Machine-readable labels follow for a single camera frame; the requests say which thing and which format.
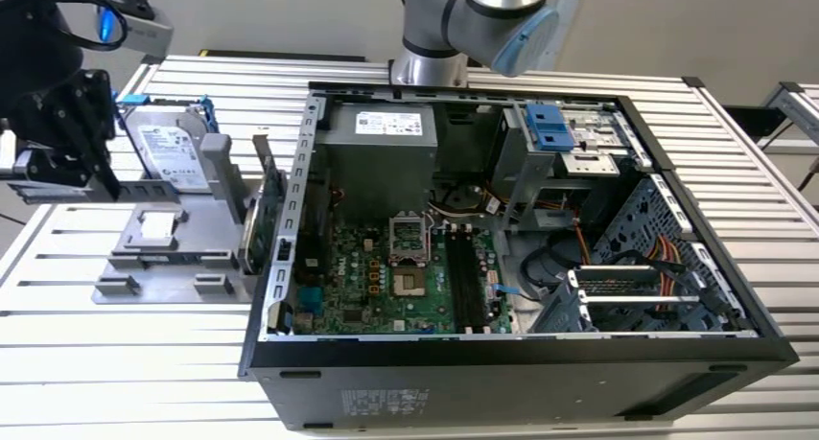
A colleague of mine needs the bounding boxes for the grey metal disk bay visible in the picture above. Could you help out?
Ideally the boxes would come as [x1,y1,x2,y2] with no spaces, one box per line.
[530,262,747,335]

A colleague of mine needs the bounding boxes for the metal socket cover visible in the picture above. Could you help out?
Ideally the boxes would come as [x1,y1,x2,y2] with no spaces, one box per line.
[388,209,430,267]

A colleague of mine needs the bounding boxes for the CPU socket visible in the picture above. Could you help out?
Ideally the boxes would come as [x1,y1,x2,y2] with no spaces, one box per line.
[390,266,430,299]

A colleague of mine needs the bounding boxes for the blue plastic drive latch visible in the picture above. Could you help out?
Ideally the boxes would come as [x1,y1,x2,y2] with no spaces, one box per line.
[522,103,572,152]

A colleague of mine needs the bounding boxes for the round case speaker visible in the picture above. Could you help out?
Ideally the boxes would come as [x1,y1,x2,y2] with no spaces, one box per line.
[444,183,488,214]

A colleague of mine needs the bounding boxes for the green motherboard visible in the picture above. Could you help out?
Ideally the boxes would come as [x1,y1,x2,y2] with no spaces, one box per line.
[291,209,518,336]

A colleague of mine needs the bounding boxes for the grey parts rack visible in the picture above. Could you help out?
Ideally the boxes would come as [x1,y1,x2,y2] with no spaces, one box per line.
[88,133,270,310]

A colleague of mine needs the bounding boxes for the silver CPU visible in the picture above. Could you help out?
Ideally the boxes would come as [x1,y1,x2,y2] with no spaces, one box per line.
[139,213,175,241]

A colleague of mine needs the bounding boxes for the black PC case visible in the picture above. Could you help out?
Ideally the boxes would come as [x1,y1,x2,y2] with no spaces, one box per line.
[236,79,802,431]

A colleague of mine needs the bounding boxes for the metal slat side table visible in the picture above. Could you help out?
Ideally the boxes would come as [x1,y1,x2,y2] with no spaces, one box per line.
[758,80,819,156]

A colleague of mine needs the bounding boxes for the black flat data cable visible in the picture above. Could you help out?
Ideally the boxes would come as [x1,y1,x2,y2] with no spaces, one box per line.
[520,245,578,300]

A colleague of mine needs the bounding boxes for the black cable with blue tab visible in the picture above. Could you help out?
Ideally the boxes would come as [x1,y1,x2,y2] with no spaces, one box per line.
[492,284,546,301]

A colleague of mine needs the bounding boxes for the silver drive bay cage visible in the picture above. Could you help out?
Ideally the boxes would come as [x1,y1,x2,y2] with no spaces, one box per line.
[491,99,654,230]

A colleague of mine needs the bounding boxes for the orange and red power wires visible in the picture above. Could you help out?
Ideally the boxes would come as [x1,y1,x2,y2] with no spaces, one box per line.
[643,236,687,316]

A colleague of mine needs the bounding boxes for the grey power supply unit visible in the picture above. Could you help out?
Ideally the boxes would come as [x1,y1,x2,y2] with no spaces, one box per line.
[315,102,440,220]

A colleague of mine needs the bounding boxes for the thick black gripper cable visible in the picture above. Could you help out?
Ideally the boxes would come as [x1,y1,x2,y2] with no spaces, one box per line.
[55,0,132,50]

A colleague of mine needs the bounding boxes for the black RAM slot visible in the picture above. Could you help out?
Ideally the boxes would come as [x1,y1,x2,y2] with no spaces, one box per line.
[452,226,476,335]
[459,226,486,335]
[467,226,494,335]
[446,226,467,335]

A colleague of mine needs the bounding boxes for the thin orange cable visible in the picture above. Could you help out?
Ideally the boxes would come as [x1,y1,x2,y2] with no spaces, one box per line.
[574,217,591,271]

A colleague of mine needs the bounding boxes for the hard disk in blue carrier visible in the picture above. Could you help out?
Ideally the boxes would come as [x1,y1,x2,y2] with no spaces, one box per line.
[112,92,223,193]

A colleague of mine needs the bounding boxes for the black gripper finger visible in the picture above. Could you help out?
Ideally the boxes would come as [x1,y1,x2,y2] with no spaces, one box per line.
[69,68,117,147]
[16,145,121,202]

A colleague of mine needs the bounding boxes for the green graphics card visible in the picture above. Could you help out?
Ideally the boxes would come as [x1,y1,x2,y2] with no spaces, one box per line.
[235,131,290,276]

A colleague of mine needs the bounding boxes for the RAM memory stick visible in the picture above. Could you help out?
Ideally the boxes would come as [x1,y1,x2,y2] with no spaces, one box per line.
[113,252,226,267]
[4,179,182,205]

